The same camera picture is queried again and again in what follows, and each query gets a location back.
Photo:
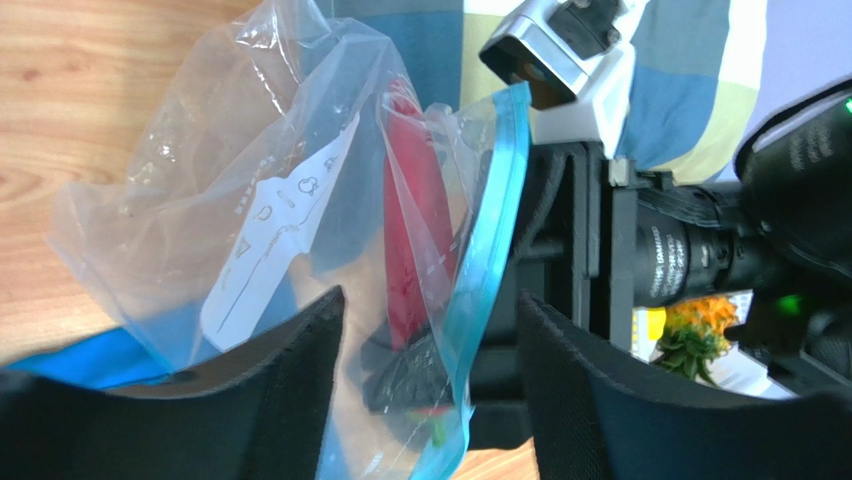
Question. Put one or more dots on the clear zip top bag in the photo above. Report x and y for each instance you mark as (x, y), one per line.
(265, 160)

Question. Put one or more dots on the fake pineapple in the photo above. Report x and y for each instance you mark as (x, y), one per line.
(693, 336)

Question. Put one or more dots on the fake yellow lemon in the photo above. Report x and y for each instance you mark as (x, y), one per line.
(656, 319)

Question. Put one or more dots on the white plastic basket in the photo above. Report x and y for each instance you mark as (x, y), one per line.
(736, 371)

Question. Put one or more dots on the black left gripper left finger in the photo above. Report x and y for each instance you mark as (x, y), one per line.
(258, 411)

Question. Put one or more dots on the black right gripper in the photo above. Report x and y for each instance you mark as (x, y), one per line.
(595, 239)

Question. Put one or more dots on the blue folded t-shirt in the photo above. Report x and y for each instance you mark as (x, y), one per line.
(115, 358)

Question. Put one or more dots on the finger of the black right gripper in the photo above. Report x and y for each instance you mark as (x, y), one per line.
(407, 389)

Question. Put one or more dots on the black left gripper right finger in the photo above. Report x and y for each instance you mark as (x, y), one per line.
(598, 413)

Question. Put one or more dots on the plaid checkered pillow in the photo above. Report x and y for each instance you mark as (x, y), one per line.
(695, 85)

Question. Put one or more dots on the fake red chili pepper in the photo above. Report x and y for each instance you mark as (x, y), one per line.
(418, 235)

